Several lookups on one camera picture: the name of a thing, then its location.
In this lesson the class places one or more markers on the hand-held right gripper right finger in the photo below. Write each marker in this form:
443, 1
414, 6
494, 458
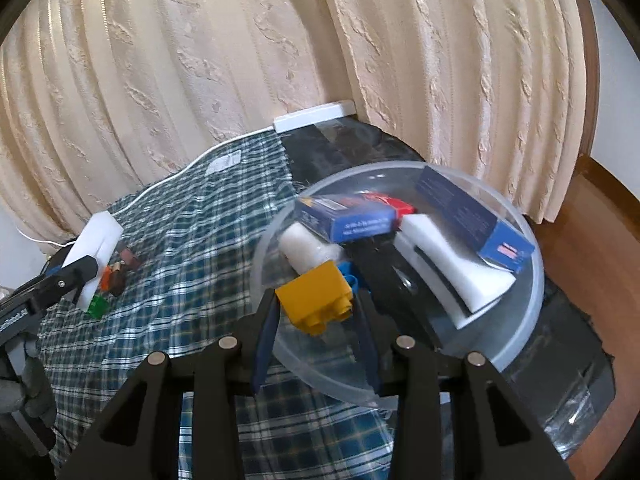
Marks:
367, 345

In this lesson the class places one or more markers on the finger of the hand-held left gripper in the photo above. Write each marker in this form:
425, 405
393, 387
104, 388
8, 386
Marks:
70, 275

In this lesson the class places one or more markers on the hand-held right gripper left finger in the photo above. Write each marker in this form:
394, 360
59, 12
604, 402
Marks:
265, 340

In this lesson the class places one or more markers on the orange toy block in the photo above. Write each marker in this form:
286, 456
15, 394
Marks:
107, 278

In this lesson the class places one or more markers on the green toy block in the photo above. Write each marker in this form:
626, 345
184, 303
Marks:
96, 306

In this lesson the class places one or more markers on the brown and gold tube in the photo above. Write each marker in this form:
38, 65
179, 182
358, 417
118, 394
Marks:
117, 286

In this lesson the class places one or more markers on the plain white foam sponge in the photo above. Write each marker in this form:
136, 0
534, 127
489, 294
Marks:
100, 235

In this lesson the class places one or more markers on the red and black tube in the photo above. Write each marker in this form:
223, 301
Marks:
131, 258

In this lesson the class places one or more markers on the yellow toy block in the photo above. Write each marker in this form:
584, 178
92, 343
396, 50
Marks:
312, 295

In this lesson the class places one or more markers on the blue toy block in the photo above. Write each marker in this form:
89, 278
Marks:
350, 272

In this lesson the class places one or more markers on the black case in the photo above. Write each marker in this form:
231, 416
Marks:
375, 270

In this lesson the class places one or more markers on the white thread spool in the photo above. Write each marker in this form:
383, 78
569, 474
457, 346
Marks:
305, 247

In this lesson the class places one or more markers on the white sponge with dark layer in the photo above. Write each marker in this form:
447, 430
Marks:
450, 265

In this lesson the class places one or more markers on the red and blue card box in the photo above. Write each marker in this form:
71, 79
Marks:
350, 222

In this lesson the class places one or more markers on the clear plastic bowl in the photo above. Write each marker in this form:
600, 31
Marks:
505, 310

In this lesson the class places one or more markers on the large blue printed box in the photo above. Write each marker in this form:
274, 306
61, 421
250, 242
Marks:
465, 210

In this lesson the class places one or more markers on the person's left hand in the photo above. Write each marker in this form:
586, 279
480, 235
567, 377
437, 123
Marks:
35, 385

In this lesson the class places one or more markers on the blue green plaid cloth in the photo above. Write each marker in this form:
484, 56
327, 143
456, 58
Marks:
200, 240

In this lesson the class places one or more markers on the white cloth label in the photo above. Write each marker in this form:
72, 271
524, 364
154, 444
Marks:
223, 163

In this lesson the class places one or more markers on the white power strip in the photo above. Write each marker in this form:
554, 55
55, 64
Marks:
315, 116

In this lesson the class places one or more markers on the beige patterned curtain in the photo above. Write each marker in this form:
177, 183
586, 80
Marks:
250, 60

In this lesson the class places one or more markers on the brown wooden door frame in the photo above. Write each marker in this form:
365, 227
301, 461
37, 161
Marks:
590, 85

